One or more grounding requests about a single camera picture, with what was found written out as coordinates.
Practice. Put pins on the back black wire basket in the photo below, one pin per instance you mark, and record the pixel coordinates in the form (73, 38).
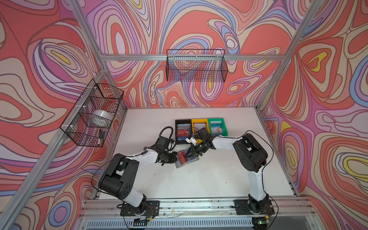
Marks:
(196, 65)

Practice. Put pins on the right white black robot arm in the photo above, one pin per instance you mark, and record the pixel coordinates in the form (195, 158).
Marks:
(252, 156)

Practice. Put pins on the green plastic bin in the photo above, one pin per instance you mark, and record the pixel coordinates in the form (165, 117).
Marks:
(217, 126)

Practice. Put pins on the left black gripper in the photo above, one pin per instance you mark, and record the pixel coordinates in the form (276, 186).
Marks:
(173, 160)

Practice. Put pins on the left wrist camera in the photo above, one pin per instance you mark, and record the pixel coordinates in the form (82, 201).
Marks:
(162, 143)

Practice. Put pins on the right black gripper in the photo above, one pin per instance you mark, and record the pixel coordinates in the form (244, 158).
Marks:
(194, 152)

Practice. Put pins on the black plastic bin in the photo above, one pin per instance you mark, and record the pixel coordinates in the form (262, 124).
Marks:
(182, 124)

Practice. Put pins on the grey leather card holder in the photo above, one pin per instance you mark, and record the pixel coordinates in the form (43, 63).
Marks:
(191, 159)

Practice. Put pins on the red VIP card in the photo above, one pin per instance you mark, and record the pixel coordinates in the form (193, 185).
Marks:
(181, 157)
(183, 133)

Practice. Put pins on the small black box in basket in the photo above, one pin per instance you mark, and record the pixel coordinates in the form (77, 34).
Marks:
(101, 135)

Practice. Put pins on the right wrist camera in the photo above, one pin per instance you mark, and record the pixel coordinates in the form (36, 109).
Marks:
(191, 140)

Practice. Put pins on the white tape roll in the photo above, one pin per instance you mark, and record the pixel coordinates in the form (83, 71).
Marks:
(101, 119)

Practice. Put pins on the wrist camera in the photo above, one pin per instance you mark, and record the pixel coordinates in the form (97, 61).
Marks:
(191, 140)
(162, 143)

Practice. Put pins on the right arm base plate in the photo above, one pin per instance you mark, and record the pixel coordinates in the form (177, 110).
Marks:
(253, 207)

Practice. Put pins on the left black wire basket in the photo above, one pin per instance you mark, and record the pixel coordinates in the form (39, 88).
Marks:
(96, 96)

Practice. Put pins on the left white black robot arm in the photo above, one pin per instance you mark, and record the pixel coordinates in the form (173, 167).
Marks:
(119, 176)

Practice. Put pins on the black wire basket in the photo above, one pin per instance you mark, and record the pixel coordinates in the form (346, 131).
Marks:
(96, 96)
(196, 65)

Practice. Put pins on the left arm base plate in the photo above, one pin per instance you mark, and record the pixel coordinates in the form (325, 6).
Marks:
(147, 209)

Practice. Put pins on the yellow plastic bin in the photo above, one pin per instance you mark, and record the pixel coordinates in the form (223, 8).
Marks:
(198, 124)

